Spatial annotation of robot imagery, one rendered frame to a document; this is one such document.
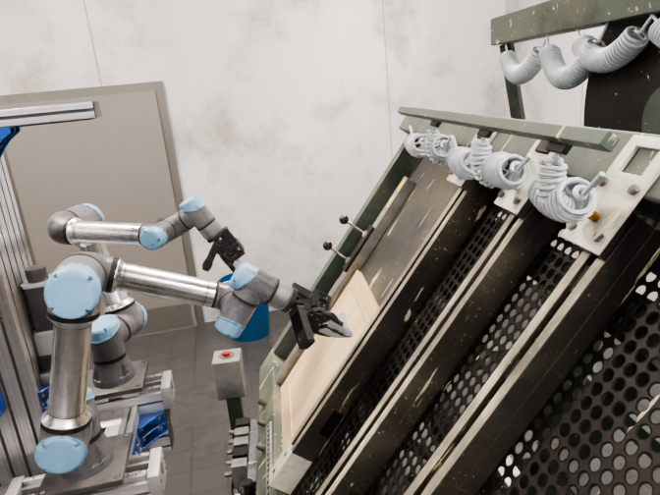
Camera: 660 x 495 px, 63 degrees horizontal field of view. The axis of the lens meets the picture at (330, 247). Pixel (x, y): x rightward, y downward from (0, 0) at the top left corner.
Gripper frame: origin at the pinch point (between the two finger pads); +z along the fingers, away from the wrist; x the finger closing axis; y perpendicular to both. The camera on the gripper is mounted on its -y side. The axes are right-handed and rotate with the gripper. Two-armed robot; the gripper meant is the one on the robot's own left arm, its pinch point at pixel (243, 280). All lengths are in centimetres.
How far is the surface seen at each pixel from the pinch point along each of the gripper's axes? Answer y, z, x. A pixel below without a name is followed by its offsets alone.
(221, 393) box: -41, 43, 21
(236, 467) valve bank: -38, 47, -26
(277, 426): -17, 42, -28
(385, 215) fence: 57, 10, -3
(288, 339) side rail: -4.7, 41.6, 24.6
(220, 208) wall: -25, 22, 289
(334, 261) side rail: 31.3, 23.5, 22.6
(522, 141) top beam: 80, -14, -81
